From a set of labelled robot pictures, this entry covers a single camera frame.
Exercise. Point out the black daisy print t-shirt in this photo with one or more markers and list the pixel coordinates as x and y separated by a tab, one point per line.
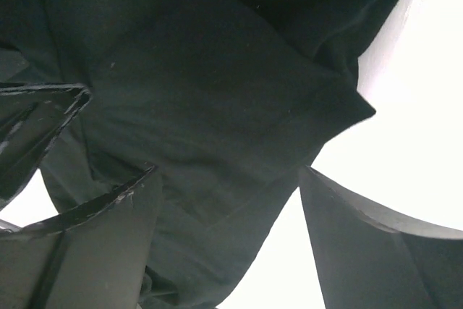
227	98

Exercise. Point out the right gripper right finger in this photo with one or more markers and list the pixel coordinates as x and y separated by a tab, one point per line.
370	256

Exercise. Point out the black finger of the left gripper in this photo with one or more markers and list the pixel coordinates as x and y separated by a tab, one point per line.
32	118

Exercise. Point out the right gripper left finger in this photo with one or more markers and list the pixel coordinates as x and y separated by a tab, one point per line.
92	256

